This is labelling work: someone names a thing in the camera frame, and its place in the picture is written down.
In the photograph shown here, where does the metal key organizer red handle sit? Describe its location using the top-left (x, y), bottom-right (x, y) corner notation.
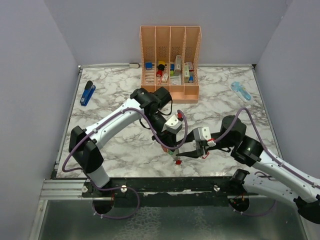
top-left (161, 146), bottom-right (182, 165)

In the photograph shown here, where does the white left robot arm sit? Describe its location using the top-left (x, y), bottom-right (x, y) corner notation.
top-left (69, 87), bottom-right (183, 198)

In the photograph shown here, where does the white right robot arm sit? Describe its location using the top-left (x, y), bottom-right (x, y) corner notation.
top-left (182, 115), bottom-right (320, 224)

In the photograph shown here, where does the red tag with key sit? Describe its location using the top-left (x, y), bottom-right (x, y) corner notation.
top-left (201, 152), bottom-right (210, 159)

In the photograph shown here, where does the blue packaged correction tape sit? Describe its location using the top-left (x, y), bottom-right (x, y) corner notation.
top-left (230, 81), bottom-right (253, 103)

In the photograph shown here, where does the green white box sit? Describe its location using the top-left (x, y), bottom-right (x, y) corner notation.
top-left (183, 61), bottom-right (194, 84)

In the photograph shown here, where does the peach plastic desk organizer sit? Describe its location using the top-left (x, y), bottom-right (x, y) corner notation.
top-left (139, 25), bottom-right (202, 104)

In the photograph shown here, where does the blue stapler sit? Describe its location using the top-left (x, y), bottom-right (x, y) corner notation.
top-left (80, 80), bottom-right (96, 107)

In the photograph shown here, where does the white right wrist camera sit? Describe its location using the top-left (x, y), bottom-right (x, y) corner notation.
top-left (193, 127), bottom-right (216, 147)

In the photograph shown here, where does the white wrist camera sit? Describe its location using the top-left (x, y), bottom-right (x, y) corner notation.
top-left (193, 127), bottom-right (216, 147)
top-left (163, 115), bottom-right (183, 135)

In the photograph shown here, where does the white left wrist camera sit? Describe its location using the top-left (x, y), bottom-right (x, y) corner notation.
top-left (163, 115), bottom-right (183, 135)

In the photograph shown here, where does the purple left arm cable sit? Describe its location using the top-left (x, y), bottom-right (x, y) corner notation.
top-left (61, 107), bottom-right (189, 220)

